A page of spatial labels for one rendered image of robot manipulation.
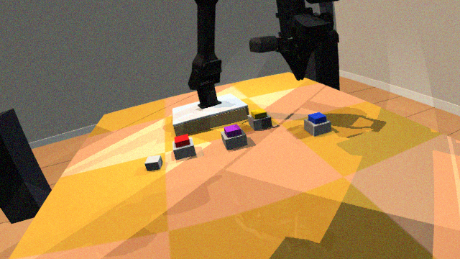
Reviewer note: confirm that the purple button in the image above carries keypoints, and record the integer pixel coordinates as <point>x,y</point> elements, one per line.
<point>233,136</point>

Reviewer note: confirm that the red button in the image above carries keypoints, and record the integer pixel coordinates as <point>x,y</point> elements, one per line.
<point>183,147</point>

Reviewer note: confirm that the yellow button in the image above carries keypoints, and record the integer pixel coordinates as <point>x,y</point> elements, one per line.
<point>259,119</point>

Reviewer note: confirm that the blue button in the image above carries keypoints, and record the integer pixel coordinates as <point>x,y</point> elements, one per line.
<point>317,124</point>

